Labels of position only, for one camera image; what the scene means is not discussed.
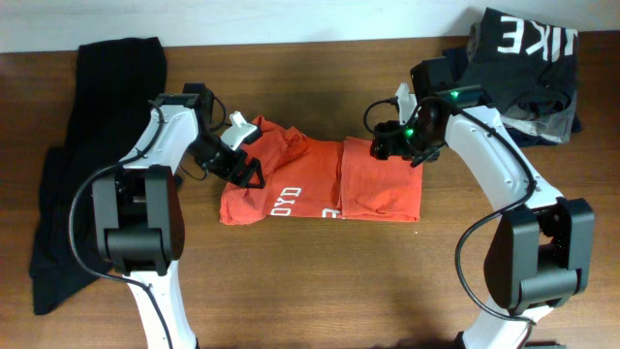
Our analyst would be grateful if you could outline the navy blue folded garment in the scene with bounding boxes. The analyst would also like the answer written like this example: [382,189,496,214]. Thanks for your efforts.
[442,46,584,149]

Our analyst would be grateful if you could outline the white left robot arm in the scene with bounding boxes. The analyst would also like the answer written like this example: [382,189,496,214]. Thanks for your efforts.
[92,93,264,348]

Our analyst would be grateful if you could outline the grey folded garment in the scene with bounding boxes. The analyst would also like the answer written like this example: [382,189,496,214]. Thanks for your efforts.
[459,16,578,146]

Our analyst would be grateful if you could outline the red orange t-shirt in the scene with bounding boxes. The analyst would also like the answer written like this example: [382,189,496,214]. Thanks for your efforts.
[219,115,422,225]

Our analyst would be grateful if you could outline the black garment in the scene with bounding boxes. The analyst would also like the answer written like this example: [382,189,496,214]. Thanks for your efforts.
[29,37,168,315]

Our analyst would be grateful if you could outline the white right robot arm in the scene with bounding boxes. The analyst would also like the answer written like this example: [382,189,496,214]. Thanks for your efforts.
[370,83,595,348]

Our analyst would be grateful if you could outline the black Nike shirt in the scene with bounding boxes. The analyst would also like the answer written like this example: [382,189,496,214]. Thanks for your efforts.
[458,8,579,114]

